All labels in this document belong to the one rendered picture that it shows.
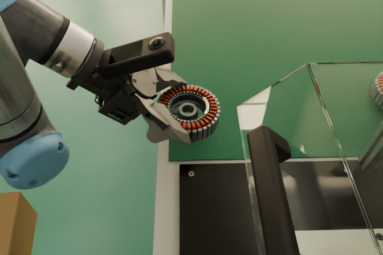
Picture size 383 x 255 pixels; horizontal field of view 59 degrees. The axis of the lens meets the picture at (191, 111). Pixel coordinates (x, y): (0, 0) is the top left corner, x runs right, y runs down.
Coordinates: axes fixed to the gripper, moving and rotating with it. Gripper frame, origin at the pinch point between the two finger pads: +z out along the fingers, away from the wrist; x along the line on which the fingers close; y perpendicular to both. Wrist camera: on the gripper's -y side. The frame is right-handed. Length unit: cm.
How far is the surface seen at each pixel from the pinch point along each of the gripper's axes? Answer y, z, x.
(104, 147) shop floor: 85, 28, -51
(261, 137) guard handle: -20.9, -13.7, 24.6
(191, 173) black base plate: 3.3, 2.9, 9.8
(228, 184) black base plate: -0.7, 7.2, 11.9
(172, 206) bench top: 7.3, 2.1, 14.5
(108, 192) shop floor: 82, 32, -29
